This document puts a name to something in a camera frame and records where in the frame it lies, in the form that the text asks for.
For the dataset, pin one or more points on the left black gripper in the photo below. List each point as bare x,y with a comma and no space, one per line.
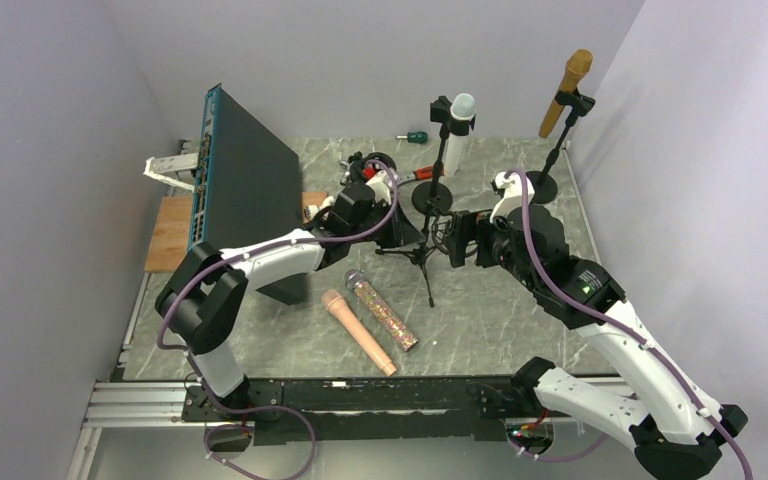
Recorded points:
402,232

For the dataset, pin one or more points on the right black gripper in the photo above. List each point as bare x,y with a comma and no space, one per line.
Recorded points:
470,225

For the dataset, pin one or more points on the black tripod shock-mount stand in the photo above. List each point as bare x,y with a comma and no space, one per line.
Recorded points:
438,235

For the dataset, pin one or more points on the black clip round-base stand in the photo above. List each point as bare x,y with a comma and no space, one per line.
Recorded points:
439,114

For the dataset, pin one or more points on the glitter microphone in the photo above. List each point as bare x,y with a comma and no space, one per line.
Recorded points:
357,283

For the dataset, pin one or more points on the pink microphone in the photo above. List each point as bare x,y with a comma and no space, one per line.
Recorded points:
336,305

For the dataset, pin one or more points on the white microphone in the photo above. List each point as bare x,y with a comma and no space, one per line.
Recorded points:
461,122

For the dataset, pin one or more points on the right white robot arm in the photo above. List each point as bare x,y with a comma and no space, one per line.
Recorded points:
674,429

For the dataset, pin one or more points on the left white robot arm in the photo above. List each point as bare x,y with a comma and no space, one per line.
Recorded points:
201,301

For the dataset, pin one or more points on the tall black mic stand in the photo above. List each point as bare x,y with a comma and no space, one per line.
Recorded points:
544,185

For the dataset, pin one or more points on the gold microphone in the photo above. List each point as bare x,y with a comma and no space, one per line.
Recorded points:
576,68

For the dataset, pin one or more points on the wooden board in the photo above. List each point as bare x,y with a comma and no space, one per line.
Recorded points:
172,232

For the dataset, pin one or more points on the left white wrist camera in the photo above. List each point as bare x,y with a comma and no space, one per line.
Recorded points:
381,183

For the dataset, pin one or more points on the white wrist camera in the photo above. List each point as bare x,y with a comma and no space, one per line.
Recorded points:
381,183
515,190

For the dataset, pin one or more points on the black shock-mount round-base stand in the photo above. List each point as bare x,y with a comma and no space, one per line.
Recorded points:
360,167

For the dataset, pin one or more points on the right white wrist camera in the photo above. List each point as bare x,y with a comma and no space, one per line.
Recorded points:
515,190

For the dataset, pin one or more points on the red handled adjustable wrench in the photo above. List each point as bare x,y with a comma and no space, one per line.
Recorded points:
421,174

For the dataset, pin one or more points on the green handled screwdriver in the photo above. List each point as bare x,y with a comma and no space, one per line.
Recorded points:
414,137

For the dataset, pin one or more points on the blue network switch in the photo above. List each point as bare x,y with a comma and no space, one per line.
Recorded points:
248,182

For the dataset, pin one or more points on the white bracket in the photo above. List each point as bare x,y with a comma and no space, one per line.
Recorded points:
176,171

